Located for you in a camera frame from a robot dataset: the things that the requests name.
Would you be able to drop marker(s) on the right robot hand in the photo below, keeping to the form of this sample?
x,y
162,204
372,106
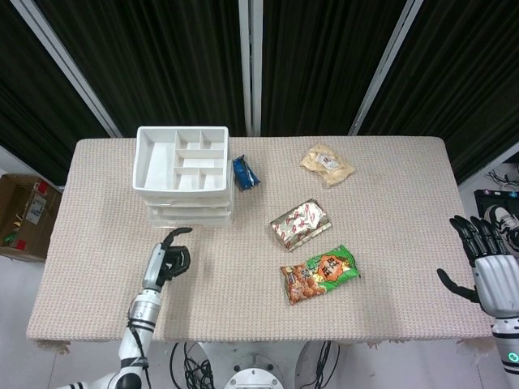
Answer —
x,y
496,283

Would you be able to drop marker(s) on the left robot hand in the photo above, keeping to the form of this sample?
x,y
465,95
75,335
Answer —
x,y
156,263

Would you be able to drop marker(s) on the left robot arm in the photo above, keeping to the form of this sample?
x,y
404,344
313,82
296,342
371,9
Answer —
x,y
142,312

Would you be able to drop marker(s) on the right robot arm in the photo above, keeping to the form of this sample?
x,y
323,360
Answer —
x,y
509,344

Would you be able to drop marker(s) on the white plastic drawer cabinet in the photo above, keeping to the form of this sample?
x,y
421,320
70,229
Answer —
x,y
162,162

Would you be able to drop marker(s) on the white black sneaker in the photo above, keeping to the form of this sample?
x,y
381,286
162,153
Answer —
x,y
504,221

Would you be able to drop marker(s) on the beige woven tablecloth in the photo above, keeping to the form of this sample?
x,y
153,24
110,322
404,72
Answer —
x,y
243,304

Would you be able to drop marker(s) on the blue snack packet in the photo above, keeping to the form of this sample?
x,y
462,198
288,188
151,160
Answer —
x,y
245,174

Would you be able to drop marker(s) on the brown cardboard box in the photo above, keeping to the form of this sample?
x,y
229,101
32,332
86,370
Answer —
x,y
24,219

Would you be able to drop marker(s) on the white grey robot torso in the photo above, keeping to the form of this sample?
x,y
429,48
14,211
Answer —
x,y
253,377

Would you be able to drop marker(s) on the gold red-patterned snack bag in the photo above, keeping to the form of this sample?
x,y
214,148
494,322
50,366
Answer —
x,y
302,225

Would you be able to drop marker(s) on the green orange snack bag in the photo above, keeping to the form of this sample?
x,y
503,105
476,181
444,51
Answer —
x,y
320,275

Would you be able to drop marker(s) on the clear bag pale crackers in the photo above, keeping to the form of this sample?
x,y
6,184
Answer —
x,y
326,164

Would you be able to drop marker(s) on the black pleated curtain panel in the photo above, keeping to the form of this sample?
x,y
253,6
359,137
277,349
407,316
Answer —
x,y
324,61
24,101
466,81
162,61

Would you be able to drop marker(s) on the white frame post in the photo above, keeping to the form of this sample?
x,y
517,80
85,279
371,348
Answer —
x,y
251,69
70,69
382,69

